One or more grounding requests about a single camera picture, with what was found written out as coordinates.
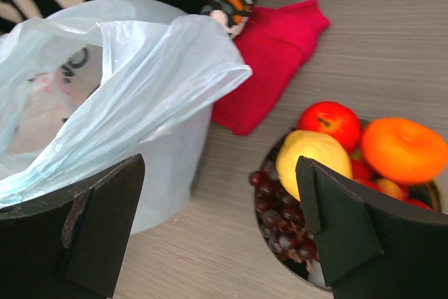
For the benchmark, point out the light blue cartoon plastic bag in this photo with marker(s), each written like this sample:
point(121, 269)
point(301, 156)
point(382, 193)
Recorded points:
point(95, 83)

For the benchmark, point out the red yellow cherry bunch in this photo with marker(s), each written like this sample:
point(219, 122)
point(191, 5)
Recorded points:
point(364, 174)

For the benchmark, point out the red folded cloth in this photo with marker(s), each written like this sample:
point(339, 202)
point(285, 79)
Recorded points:
point(275, 43)

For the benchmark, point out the red apple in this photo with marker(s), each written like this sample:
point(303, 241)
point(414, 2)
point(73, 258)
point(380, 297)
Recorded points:
point(334, 119)

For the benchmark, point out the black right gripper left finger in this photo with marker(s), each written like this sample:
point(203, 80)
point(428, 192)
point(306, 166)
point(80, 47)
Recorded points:
point(71, 243)

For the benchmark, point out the orange persimmon fruit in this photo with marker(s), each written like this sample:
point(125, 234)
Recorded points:
point(403, 151)

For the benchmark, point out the black fruit plate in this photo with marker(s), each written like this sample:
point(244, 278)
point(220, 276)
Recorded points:
point(266, 208)

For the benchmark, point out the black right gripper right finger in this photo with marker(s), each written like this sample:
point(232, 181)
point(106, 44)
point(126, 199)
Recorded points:
point(371, 245)

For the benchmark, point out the dark purple grape bunch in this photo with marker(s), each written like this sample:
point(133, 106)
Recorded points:
point(280, 222)

